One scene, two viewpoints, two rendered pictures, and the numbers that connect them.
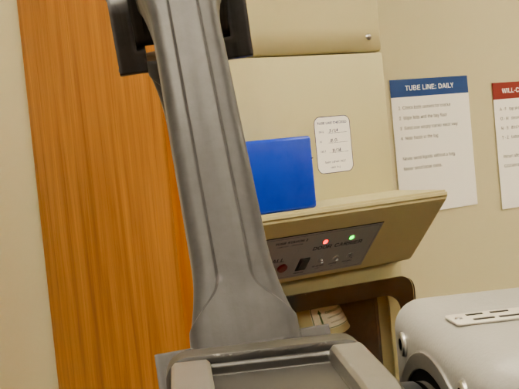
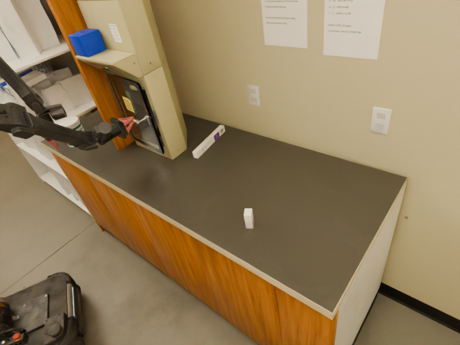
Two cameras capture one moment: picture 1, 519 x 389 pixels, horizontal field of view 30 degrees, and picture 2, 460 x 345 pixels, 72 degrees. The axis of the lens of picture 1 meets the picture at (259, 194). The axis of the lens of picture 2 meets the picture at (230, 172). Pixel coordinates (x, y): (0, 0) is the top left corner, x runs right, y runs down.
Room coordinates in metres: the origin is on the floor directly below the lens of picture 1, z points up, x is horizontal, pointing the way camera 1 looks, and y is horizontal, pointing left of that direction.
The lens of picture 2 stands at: (1.38, -1.61, 1.89)
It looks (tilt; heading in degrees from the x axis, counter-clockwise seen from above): 39 degrees down; 77
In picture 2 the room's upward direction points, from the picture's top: 12 degrees counter-clockwise
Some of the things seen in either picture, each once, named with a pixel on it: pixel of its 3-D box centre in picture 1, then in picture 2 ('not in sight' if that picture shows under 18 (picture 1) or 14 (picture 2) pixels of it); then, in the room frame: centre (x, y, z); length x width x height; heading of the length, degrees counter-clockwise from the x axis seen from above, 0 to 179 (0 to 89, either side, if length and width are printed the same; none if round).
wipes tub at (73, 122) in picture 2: not in sight; (72, 131); (0.89, 0.35, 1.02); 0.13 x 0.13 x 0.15
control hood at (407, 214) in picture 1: (330, 240); (108, 66); (1.27, -0.09, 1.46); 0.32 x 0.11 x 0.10; 121
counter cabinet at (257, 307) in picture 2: not in sight; (202, 215); (1.47, -0.18, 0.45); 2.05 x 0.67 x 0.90; 121
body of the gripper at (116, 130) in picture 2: not in sight; (113, 130); (1.19, -0.19, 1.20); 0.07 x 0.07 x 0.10; 31
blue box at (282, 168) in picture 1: (259, 176); (87, 42); (1.22, 0.00, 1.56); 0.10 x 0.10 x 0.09; 31
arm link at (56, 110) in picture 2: not in sight; (49, 109); (0.92, 0.04, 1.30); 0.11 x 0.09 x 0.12; 5
